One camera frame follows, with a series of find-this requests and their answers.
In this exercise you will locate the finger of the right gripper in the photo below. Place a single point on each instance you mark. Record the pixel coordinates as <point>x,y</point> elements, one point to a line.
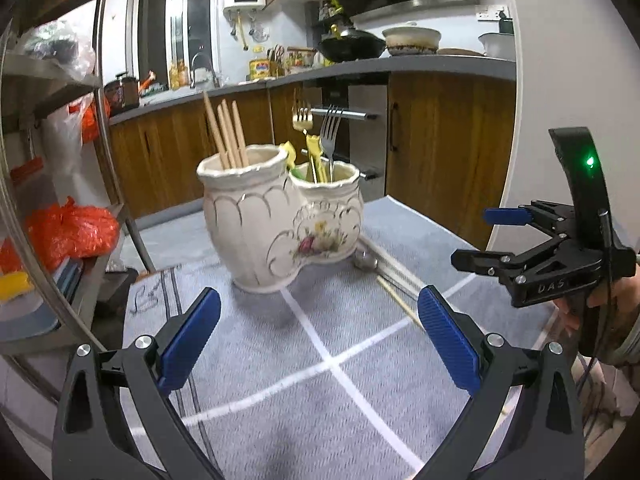
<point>494,264</point>
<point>519,216</point>

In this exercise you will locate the grey striped table cloth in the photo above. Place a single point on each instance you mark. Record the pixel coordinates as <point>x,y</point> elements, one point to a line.
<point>326,378</point>

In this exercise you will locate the white ceramic utensil holder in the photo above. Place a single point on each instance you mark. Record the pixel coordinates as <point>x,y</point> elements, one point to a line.
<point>266,223</point>

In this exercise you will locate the clear plastic bag on shelf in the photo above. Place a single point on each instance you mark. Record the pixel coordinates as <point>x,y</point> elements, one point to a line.
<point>56,41</point>

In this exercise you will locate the silver metal fork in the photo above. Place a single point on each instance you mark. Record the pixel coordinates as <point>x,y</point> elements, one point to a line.
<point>328,134</point>

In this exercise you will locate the red plastic bag hanging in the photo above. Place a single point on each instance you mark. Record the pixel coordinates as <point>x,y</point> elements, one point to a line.
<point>86,108</point>

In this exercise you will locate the black wok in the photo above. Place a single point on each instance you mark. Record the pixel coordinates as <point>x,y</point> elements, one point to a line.
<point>351,45</point>

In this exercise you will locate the window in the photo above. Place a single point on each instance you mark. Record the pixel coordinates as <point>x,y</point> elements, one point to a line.
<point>164,36</point>

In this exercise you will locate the red plastic bag lower shelf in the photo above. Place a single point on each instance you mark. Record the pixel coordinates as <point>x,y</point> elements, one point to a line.
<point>71,231</point>

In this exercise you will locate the yellow item on shelf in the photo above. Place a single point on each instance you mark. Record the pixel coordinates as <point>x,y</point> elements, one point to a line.
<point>14,284</point>

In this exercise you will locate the chrome faucet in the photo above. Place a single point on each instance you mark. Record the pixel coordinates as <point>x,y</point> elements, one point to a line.
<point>202,72</point>

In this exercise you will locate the wooden chopstick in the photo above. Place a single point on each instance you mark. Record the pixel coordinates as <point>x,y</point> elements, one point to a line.
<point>239,133</point>
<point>401,303</point>
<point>229,135</point>
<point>221,148</point>

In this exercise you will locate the white ceramic pot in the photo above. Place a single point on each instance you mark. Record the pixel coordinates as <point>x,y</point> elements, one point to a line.
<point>411,39</point>

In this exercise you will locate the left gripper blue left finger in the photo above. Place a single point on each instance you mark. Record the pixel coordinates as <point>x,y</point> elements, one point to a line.
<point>182,339</point>

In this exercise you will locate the gold metal fork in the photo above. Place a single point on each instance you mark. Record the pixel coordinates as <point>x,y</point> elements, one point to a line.
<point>302,122</point>

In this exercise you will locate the black rice cooker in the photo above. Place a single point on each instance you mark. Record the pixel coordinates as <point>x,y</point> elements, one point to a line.
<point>122,93</point>

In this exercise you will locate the yellow oil bottle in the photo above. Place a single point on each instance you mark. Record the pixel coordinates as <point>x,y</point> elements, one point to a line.
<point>260,68</point>

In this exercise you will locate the silver metal spoon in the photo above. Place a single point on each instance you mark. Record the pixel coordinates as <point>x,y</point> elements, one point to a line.
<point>371,262</point>

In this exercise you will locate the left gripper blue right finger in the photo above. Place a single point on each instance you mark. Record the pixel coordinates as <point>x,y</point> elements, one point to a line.
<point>460,358</point>

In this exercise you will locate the metal shelving rack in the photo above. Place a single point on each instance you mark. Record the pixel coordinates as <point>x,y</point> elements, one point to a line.
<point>49,164</point>

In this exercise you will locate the wooden chopstick on cloth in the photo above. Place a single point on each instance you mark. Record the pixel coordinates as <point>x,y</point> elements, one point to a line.
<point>401,303</point>

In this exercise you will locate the built-in oven with handles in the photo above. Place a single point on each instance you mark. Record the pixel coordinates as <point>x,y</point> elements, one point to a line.
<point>360,142</point>

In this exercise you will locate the yellow green plastic fork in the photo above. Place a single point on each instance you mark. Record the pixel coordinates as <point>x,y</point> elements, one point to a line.
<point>314,149</point>

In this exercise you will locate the yellow green plastic spoon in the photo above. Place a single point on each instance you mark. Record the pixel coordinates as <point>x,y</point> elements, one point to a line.
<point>291,155</point>

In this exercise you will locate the white bowl on counter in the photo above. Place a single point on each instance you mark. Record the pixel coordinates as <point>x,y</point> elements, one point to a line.
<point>498,45</point>

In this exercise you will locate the person's right hand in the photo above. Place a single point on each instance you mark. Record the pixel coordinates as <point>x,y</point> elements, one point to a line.
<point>619,302</point>

